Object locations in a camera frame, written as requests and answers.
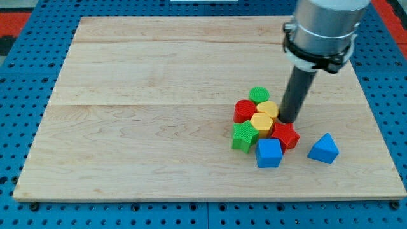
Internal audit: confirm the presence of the yellow heart block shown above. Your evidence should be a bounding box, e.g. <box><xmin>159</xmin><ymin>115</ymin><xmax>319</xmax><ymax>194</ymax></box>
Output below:
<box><xmin>256</xmin><ymin>101</ymin><xmax>279</xmax><ymax>120</ymax></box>

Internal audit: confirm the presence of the blue cube block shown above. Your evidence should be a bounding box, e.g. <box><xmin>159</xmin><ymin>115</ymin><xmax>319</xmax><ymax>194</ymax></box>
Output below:
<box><xmin>255</xmin><ymin>139</ymin><xmax>283</xmax><ymax>168</ymax></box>

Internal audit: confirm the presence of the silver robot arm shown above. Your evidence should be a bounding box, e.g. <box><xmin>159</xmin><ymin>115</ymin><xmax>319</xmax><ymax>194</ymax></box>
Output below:
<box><xmin>282</xmin><ymin>0</ymin><xmax>371</xmax><ymax>74</ymax></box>

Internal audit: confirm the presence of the green circle block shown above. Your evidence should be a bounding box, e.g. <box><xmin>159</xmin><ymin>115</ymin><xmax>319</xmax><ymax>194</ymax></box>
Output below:
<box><xmin>249</xmin><ymin>87</ymin><xmax>270</xmax><ymax>104</ymax></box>

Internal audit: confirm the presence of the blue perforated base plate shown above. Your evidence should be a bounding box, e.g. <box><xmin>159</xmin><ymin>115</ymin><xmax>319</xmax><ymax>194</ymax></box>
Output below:
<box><xmin>1</xmin><ymin>0</ymin><xmax>406</xmax><ymax>228</ymax></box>

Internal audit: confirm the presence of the yellow hexagon block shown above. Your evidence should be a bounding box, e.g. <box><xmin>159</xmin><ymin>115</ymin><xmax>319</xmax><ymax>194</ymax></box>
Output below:
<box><xmin>250</xmin><ymin>113</ymin><xmax>274</xmax><ymax>139</ymax></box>

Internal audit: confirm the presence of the red circle block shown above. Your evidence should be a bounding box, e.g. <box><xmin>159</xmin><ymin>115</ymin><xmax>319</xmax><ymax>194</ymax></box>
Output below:
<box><xmin>233</xmin><ymin>99</ymin><xmax>256</xmax><ymax>123</ymax></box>

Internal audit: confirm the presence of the blue triangle block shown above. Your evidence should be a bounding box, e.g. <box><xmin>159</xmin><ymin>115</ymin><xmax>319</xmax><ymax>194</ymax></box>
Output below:
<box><xmin>307</xmin><ymin>133</ymin><xmax>340</xmax><ymax>164</ymax></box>

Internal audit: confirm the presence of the red star block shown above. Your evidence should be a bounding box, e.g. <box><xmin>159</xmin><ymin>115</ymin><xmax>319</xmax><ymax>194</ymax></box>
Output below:
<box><xmin>270</xmin><ymin>123</ymin><xmax>300</xmax><ymax>153</ymax></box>

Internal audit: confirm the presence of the wooden board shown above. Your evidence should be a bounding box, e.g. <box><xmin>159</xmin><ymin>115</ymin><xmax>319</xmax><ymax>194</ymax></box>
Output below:
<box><xmin>13</xmin><ymin>16</ymin><xmax>406</xmax><ymax>203</ymax></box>

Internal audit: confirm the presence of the green star block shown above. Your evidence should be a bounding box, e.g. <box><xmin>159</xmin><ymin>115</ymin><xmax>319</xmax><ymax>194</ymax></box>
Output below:
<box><xmin>231</xmin><ymin>120</ymin><xmax>259</xmax><ymax>153</ymax></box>

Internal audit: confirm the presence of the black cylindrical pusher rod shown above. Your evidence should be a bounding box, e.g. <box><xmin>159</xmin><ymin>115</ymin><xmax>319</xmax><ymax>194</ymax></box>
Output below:
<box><xmin>279</xmin><ymin>66</ymin><xmax>317</xmax><ymax>123</ymax></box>

